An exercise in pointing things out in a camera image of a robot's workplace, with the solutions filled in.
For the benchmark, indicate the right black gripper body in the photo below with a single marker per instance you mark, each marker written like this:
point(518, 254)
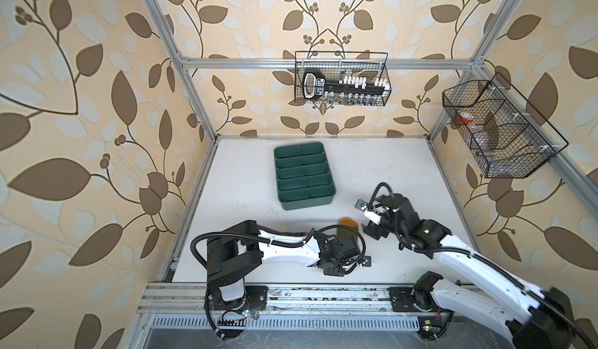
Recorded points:
point(371, 228)

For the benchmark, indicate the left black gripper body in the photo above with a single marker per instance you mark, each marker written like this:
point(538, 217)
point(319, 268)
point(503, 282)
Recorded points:
point(339, 270)

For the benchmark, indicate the green striped sock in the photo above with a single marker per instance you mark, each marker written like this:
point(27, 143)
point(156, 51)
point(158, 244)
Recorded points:
point(348, 225)

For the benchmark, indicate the green plastic divided tray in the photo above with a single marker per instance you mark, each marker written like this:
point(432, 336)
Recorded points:
point(304, 178)

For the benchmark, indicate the purple striped sock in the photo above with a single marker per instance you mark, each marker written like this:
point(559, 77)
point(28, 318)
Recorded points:
point(285, 232)

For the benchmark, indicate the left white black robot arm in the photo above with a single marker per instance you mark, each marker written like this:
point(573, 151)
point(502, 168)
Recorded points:
point(230, 255)

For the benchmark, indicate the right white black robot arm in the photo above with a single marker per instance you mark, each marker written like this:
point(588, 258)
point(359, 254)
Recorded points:
point(521, 312)

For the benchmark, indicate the red capped clear container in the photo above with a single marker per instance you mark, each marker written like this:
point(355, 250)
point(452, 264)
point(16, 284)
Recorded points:
point(467, 121)

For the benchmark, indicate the black socket set holder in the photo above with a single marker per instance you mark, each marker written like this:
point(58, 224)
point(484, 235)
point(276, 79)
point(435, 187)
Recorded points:
point(315, 85)

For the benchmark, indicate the right black wire basket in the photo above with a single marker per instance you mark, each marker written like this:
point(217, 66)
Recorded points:
point(516, 137)

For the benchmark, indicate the black wire basket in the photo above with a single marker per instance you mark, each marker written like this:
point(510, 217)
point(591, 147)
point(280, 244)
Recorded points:
point(365, 64)
point(516, 137)

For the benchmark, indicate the back black wire basket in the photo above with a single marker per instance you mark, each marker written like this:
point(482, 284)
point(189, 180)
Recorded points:
point(365, 64)

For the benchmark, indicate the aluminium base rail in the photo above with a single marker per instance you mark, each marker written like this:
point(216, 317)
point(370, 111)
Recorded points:
point(317, 299)

